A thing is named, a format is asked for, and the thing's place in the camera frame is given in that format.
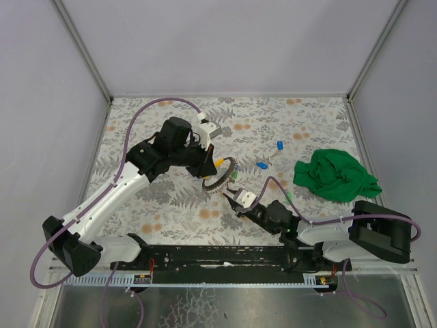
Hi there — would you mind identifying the green tag key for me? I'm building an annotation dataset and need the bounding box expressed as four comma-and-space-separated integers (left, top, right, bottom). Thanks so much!
286, 190, 292, 205

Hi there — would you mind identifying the spiral keyring with yellow handle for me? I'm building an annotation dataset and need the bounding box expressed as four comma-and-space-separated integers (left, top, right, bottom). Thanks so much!
202, 157, 237, 194

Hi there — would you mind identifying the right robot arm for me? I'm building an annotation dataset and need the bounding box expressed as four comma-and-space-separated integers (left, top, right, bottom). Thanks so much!
225, 189, 412, 264

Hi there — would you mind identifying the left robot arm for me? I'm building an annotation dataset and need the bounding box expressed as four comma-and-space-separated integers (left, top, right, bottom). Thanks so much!
42, 114, 221, 277

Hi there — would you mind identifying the blue tag key lower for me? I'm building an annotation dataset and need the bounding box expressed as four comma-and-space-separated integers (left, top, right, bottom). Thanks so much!
255, 161, 269, 169

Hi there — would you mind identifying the floral table mat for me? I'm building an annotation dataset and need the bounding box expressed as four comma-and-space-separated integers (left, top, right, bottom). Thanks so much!
87, 96, 359, 245

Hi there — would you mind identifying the green cloth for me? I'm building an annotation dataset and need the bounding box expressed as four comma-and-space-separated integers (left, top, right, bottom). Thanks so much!
294, 149, 382, 203

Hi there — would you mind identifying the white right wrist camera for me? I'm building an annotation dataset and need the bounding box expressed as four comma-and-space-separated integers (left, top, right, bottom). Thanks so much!
234, 188, 257, 208

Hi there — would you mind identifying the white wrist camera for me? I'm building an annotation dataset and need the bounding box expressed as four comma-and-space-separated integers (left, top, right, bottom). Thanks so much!
193, 112, 222, 148
234, 188, 257, 208

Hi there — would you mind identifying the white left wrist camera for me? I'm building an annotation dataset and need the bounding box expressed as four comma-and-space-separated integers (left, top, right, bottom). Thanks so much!
193, 112, 222, 148

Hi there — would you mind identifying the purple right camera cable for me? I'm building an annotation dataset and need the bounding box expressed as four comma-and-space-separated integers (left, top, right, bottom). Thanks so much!
257, 176, 423, 242

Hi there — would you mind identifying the purple camera cable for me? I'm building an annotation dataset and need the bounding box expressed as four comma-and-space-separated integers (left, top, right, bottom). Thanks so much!
257, 176, 423, 242
29, 97, 206, 290

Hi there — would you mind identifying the white cable duct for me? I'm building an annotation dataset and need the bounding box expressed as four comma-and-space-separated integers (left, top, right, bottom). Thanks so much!
65, 267, 337, 290

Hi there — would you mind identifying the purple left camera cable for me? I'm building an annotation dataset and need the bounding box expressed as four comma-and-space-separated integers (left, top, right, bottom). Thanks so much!
29, 97, 206, 290

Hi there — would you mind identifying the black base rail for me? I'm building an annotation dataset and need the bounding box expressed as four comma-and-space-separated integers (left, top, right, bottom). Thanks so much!
111, 245, 352, 277

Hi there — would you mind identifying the purple floor cable right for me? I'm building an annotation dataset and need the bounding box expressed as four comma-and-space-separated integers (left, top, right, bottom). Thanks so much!
320, 259, 389, 320

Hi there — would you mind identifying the purple floor cable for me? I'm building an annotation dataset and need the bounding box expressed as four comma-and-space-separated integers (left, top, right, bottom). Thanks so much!
320, 259, 389, 320
100, 261, 146, 328

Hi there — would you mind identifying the purple floor cable left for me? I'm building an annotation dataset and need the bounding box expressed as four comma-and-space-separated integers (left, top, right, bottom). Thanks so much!
100, 261, 146, 328

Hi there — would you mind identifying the left aluminium frame post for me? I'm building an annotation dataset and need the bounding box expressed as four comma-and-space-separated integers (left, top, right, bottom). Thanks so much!
48, 0, 113, 103

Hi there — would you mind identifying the aluminium frame post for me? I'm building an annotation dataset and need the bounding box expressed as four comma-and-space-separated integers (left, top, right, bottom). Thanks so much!
346, 0, 410, 103
48, 0, 113, 103

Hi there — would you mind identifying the right aluminium frame post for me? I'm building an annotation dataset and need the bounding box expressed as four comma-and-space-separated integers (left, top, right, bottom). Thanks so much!
346, 0, 410, 103

